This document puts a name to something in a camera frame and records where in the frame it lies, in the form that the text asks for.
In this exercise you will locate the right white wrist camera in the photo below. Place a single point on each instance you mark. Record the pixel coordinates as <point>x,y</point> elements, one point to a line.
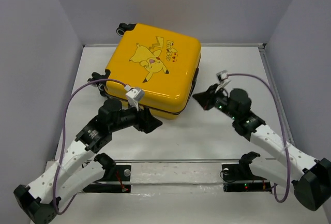
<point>223,78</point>

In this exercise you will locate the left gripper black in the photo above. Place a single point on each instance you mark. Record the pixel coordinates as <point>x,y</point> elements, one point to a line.
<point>145,121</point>

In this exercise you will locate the yellow hard-shell suitcase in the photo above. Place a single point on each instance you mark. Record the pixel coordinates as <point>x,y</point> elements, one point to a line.
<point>163,63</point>

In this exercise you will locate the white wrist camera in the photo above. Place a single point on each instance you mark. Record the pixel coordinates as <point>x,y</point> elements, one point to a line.
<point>223,78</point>
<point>134,95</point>

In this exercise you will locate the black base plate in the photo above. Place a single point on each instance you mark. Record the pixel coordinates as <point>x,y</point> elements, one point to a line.
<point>238,178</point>
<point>113,182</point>

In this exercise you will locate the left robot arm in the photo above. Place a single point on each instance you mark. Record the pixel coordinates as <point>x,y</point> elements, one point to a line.
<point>82,162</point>

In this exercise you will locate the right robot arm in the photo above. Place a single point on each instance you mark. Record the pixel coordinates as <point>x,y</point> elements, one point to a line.
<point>308,176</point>

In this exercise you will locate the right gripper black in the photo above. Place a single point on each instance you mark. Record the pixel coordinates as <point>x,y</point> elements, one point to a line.
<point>205,99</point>

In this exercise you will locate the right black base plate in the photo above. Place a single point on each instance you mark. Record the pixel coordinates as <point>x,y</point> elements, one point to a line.
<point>238,178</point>

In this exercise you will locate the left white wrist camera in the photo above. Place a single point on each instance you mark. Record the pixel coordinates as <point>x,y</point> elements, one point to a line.
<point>134,95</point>

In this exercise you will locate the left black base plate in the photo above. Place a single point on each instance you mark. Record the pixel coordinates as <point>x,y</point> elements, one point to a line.
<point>113,182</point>

